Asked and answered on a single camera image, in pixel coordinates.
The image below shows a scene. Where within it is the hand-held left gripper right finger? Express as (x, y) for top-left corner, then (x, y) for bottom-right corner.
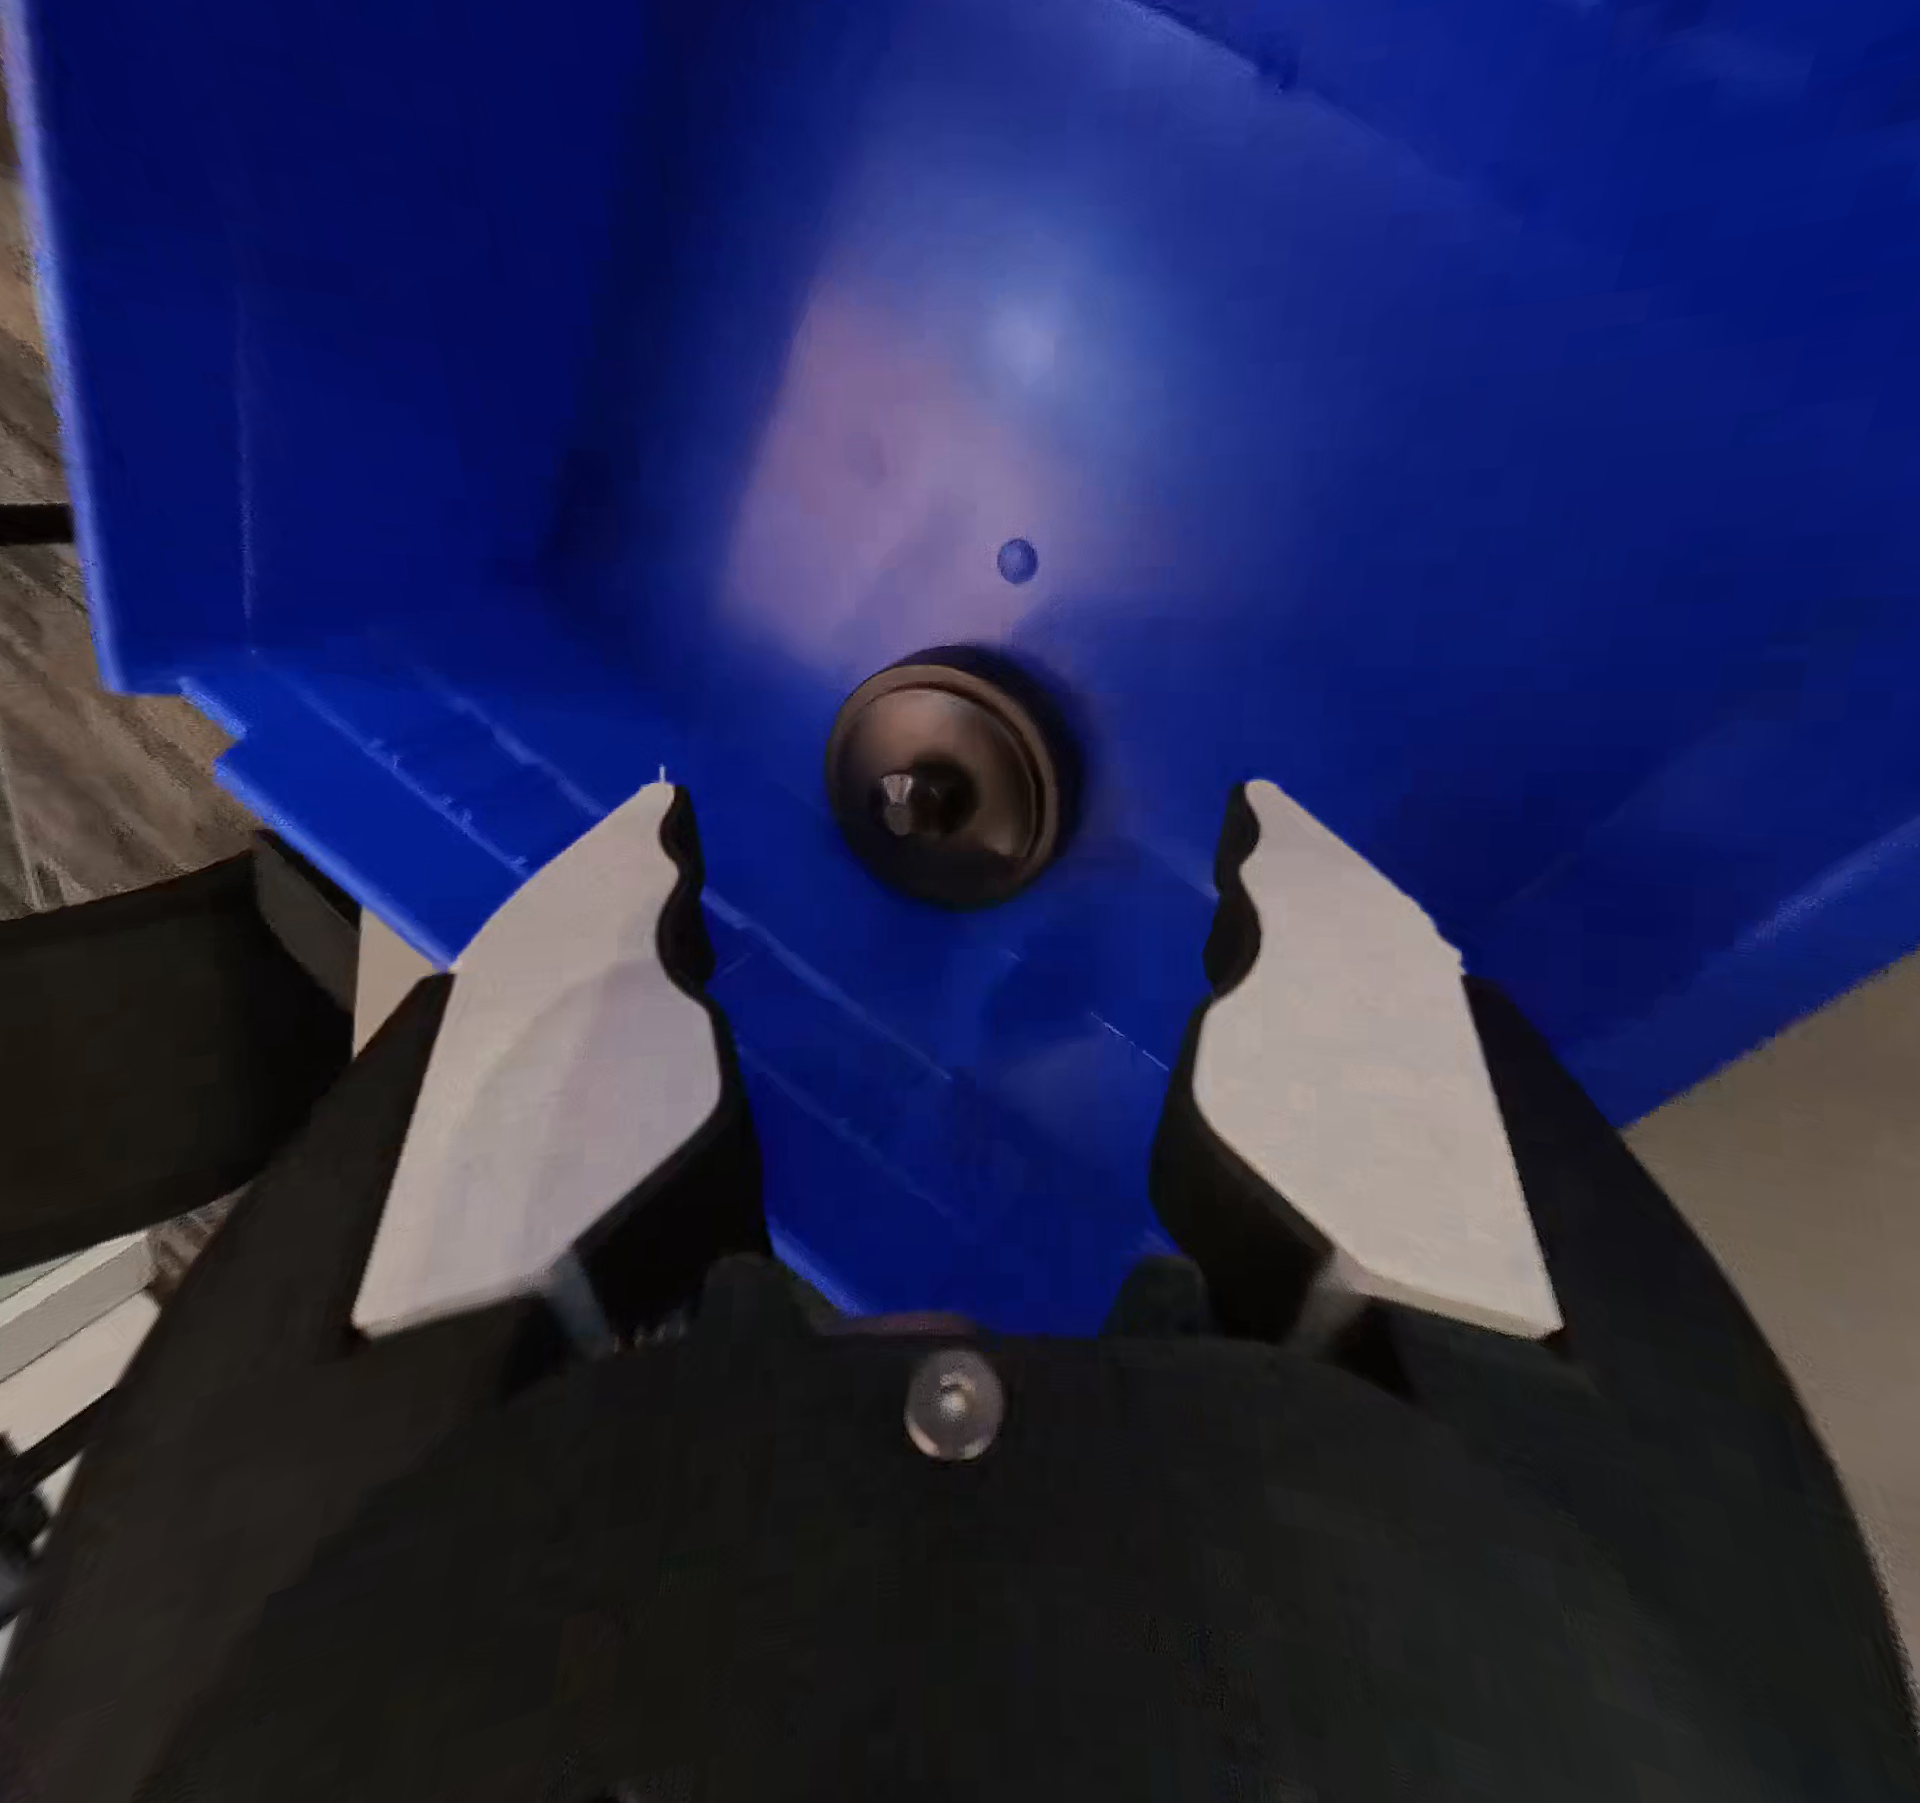
(1151, 781), (1564, 1352)

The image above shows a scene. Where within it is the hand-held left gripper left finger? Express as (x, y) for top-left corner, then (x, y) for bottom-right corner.
(351, 783), (770, 1352)

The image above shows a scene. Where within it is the black bottle lid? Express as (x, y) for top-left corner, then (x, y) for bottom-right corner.
(825, 650), (1082, 912)

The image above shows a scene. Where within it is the blue plastic bin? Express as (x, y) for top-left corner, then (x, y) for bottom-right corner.
(0, 0), (1920, 1334)

